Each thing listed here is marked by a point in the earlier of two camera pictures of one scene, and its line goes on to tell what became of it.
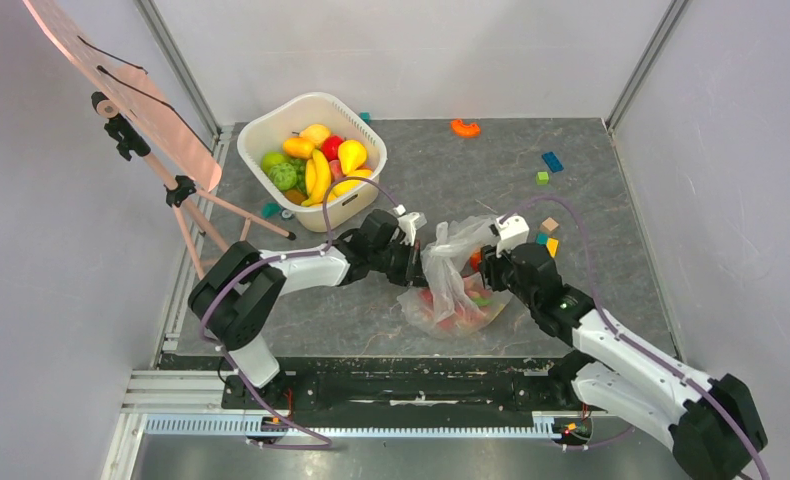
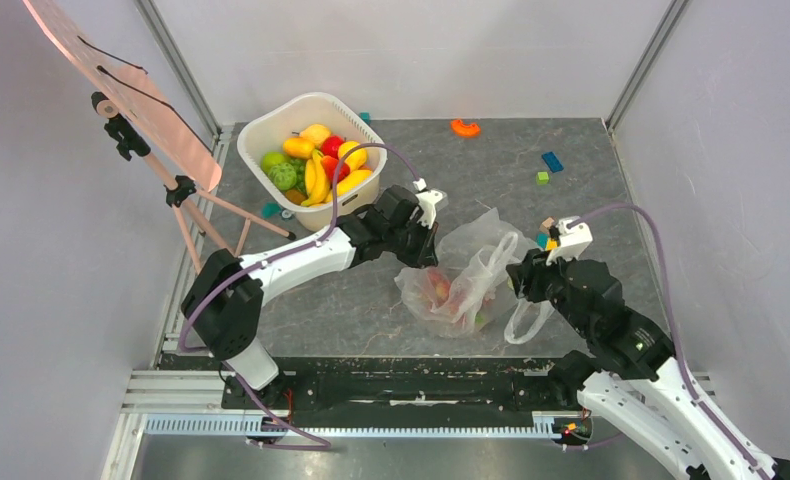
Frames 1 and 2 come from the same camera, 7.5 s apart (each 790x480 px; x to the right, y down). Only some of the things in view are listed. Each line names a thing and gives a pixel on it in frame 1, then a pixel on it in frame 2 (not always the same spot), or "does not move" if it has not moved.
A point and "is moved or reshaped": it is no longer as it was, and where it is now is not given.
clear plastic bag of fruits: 448,300 is moved or reshaped
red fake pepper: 476,258 → 330,165
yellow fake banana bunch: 317,179 does not move
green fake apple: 270,160 does not move
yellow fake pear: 352,154 does not move
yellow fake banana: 340,188 does not move
